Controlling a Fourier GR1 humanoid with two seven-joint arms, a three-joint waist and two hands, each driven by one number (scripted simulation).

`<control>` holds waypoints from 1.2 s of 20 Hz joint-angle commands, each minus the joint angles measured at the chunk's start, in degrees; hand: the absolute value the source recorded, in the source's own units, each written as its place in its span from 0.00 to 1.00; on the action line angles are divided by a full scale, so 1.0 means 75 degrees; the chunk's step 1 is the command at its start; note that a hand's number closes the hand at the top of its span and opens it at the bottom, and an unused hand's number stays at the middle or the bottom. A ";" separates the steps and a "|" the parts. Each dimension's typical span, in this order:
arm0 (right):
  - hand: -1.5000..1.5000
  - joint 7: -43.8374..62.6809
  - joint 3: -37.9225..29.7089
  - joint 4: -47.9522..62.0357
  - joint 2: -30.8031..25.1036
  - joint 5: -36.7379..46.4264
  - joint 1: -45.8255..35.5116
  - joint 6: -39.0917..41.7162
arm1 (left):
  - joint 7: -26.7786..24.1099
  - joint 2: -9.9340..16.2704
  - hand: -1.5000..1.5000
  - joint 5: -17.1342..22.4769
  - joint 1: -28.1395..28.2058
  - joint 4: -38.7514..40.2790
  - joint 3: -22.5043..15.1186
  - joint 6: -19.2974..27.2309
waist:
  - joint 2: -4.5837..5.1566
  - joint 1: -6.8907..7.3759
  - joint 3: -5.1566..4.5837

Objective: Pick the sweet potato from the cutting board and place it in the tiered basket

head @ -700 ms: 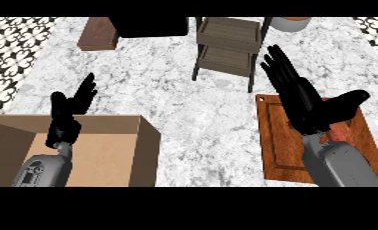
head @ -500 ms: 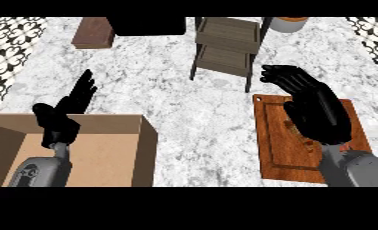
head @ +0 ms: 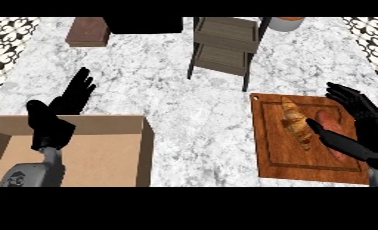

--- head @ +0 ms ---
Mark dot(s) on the reddish brown wooden block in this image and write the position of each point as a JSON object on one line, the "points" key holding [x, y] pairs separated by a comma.
{"points": [[89, 31]]}

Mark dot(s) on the reddish sweet potato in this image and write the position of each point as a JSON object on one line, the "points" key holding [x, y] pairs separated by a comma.
{"points": [[328, 122]]}

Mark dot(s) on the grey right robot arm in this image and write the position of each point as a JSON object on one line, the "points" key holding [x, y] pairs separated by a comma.
{"points": [[374, 177]]}

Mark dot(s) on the dark tiered basket shelf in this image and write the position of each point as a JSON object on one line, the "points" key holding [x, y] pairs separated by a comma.
{"points": [[226, 45]]}

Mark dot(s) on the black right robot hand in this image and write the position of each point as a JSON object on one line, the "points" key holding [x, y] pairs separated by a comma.
{"points": [[352, 105]]}

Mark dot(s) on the open tan cardboard box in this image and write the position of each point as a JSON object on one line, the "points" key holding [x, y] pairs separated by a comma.
{"points": [[93, 152]]}

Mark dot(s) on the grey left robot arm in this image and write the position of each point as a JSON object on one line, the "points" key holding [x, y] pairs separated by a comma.
{"points": [[41, 170]]}

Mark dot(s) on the brown wooden cutting board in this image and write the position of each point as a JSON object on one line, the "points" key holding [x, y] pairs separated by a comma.
{"points": [[285, 154]]}

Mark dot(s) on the grey pot with orange top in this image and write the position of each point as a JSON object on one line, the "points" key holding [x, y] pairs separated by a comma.
{"points": [[285, 23]]}

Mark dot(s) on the golden brown croissant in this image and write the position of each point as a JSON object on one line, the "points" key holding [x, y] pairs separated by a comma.
{"points": [[295, 124]]}

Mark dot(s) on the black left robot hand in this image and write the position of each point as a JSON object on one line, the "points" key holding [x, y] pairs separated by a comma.
{"points": [[68, 100]]}

